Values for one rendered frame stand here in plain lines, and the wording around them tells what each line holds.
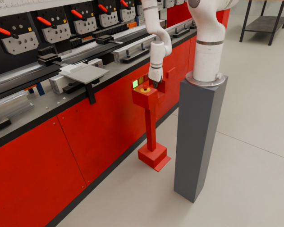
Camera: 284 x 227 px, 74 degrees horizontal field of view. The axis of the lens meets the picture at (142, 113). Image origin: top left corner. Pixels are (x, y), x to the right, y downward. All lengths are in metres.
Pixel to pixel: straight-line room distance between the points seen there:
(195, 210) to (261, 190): 0.57
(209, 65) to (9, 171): 1.13
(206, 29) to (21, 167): 1.14
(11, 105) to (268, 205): 1.83
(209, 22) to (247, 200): 1.36
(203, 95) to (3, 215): 1.24
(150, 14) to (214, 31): 0.49
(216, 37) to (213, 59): 0.10
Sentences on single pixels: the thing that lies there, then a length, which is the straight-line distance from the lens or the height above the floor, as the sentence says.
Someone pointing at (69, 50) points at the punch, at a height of 1.10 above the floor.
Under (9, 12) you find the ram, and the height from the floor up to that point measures 1.35.
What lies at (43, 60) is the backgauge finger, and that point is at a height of 1.02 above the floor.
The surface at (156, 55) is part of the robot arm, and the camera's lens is 1.27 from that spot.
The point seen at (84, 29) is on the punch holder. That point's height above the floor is 1.20.
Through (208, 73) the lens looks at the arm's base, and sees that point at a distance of 0.95.
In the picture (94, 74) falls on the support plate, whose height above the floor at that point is 1.00.
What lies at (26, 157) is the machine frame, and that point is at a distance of 1.23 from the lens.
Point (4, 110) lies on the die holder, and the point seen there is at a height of 0.93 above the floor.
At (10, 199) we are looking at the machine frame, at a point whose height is 0.51.
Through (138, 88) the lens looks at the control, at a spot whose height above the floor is 0.78.
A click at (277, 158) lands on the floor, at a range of 2.17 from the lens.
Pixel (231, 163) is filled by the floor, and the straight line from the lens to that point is 1.97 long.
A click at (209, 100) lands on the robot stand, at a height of 0.94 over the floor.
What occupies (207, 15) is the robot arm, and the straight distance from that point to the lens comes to 0.84.
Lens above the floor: 1.45
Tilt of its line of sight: 37 degrees down
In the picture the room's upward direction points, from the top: 5 degrees counter-clockwise
